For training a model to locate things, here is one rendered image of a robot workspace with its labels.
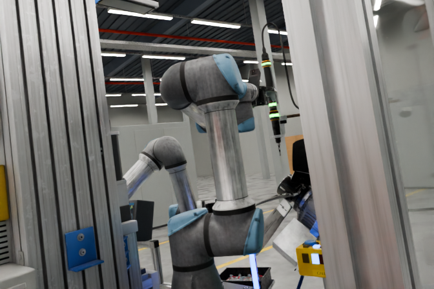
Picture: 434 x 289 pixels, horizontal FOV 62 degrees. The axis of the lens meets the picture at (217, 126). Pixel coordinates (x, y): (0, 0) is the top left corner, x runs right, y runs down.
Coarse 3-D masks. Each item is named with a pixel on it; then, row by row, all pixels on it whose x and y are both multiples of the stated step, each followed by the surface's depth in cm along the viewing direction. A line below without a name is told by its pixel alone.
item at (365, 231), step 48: (288, 0) 21; (336, 0) 19; (336, 48) 19; (336, 96) 20; (384, 96) 21; (336, 144) 20; (384, 144) 19; (336, 192) 20; (384, 192) 18; (336, 240) 20; (384, 240) 18; (336, 288) 20; (384, 288) 18
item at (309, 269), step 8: (296, 248) 118; (304, 248) 117; (312, 248) 115; (320, 248) 114; (296, 256) 118; (304, 264) 117; (312, 264) 115; (320, 264) 113; (304, 272) 117; (312, 272) 115; (320, 272) 113
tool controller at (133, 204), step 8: (136, 200) 169; (144, 200) 172; (136, 208) 167; (144, 208) 171; (152, 208) 175; (136, 216) 166; (144, 216) 170; (152, 216) 174; (144, 224) 169; (152, 224) 173; (136, 232) 165; (144, 232) 168; (144, 240) 168
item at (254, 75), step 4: (252, 72) 150; (256, 72) 149; (260, 72) 151; (252, 76) 150; (256, 76) 148; (260, 76) 150; (248, 80) 149; (252, 80) 148; (256, 80) 147; (256, 84) 146
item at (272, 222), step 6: (276, 210) 175; (270, 216) 178; (276, 216) 173; (282, 216) 169; (264, 222) 181; (270, 222) 174; (276, 222) 170; (264, 228) 175; (270, 228) 171; (276, 228) 168; (264, 234) 172; (270, 234) 168; (264, 240) 169
